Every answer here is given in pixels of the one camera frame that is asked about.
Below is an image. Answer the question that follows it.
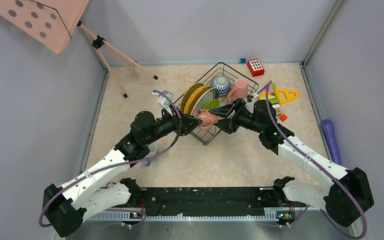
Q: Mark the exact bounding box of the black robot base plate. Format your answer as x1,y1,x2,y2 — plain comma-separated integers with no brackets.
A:
113,187,305,218

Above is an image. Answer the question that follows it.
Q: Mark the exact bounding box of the pink dotted board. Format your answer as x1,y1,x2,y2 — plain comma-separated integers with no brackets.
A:
0,0,89,54

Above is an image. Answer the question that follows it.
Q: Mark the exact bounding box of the orange toy block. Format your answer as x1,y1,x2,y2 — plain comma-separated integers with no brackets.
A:
278,114,288,122

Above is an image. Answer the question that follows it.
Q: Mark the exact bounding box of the yellow polka dot plate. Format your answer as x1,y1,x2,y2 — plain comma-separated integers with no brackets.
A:
183,85,211,115

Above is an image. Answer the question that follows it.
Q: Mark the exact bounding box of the pink tripod stand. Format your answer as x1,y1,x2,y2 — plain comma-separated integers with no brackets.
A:
76,20,159,98

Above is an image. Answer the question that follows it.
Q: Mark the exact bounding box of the grey white mug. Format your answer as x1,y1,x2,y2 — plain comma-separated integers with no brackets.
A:
145,143,158,167

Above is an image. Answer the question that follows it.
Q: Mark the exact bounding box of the grey wire dish rack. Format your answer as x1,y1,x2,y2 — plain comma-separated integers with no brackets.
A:
172,62,260,146

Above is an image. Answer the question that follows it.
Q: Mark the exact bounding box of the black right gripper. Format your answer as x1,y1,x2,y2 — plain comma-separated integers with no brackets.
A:
209,97,265,134

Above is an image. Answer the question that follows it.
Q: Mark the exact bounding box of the white plate teal rim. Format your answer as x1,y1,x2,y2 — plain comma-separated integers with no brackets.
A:
191,87,220,111

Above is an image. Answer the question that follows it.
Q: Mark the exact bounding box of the purple handle tool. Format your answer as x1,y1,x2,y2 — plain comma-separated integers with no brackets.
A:
321,119,342,165

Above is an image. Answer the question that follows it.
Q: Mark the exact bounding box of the red patterned bowl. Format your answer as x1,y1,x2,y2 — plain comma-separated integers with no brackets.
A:
210,76,232,96

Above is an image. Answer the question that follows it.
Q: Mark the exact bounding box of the small pink mug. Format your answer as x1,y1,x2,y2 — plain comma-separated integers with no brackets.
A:
193,109,219,131

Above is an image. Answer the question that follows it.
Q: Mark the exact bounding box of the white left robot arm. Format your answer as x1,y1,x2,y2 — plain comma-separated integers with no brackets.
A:
39,109,202,238

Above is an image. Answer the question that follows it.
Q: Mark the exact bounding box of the large pink mug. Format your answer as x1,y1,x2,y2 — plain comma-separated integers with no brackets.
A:
226,78,248,102

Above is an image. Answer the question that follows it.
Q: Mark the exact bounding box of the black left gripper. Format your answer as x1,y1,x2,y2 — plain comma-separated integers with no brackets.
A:
144,103,203,146

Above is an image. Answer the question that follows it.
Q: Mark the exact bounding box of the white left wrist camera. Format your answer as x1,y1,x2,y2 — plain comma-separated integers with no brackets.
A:
152,90,175,115

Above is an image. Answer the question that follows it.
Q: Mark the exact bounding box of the colourful toy block stack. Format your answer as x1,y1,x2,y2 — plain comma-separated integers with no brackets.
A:
259,82,281,109

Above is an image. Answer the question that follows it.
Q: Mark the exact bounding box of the red toy block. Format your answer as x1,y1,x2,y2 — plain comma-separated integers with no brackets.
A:
246,58,265,77

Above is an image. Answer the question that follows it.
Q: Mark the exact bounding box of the wooden cross block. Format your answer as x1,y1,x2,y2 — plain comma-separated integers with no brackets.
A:
275,107,283,118

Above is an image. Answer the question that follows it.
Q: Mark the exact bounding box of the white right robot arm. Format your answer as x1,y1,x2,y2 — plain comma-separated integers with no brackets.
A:
210,99,374,227

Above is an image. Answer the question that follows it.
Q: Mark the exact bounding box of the lime green plate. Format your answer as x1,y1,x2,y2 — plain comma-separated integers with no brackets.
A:
204,99,221,110

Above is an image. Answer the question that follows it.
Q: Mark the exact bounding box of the yellow triangle toy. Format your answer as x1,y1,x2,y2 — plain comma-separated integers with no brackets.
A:
275,89,300,105

